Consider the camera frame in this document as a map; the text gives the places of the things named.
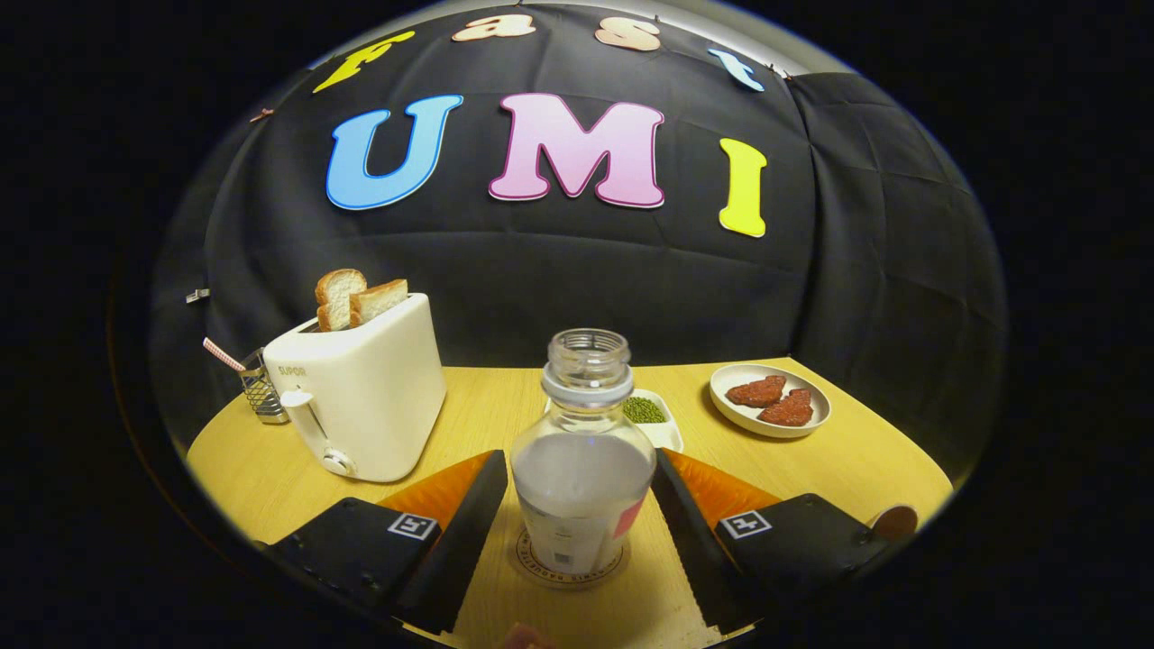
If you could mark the metal mesh holder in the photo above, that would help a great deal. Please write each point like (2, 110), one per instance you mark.
(266, 397)

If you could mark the round wooden coaster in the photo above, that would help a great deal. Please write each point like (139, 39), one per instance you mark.
(541, 570)

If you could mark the red meat piece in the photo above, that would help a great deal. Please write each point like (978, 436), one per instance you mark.
(755, 391)
(786, 410)

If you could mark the striped straw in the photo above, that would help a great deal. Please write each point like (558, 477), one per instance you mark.
(221, 353)

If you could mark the white toaster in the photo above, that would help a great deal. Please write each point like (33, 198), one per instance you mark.
(370, 397)

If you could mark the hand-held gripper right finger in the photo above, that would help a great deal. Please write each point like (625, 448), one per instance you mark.
(690, 541)

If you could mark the white divided grain dish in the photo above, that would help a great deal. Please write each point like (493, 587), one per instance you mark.
(665, 434)

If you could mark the red cloth clip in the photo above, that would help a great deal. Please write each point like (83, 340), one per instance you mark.
(261, 114)

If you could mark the toast bread slice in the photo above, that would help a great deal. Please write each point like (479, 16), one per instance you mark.
(379, 302)
(335, 297)

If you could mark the white round plate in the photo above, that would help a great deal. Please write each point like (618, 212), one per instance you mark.
(735, 419)

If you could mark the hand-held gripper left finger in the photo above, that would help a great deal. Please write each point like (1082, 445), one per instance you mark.
(460, 541)

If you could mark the silver cloth clip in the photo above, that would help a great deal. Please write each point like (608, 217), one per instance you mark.
(197, 295)

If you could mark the wooden table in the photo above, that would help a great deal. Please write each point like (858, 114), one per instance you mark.
(487, 406)

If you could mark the clear juice bottle white label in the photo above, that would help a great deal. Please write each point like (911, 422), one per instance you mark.
(581, 496)

